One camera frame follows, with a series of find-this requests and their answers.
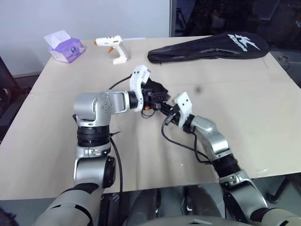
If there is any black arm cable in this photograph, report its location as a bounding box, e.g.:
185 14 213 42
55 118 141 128
161 113 214 164
107 73 133 196

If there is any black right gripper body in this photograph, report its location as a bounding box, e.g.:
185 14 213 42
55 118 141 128
164 105 183 126

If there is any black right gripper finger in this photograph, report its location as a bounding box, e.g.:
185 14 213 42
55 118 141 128
155 102 176 116

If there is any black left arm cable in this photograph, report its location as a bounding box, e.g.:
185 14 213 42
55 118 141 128
107 73 133 196

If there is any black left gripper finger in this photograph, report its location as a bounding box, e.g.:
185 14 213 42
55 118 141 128
146 79 169 94

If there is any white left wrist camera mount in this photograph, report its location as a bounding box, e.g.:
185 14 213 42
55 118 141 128
128 64 151 111

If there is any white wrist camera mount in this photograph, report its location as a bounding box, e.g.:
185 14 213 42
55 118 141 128
128 64 151 111
173 92 195 129

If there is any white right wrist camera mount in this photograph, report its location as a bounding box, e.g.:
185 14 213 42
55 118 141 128
173 92 195 129

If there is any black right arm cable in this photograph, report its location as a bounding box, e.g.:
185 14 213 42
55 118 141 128
161 113 214 164

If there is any white hot glue gun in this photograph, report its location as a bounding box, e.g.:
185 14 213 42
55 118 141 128
93 35 130 65

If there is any black racket bag white logo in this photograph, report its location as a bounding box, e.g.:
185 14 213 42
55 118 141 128
147 31 271 64

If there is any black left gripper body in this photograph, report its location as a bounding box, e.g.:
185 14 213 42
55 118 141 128
142 88 170 111

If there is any purple tissue pack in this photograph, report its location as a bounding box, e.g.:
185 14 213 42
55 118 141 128
43 30 87 65

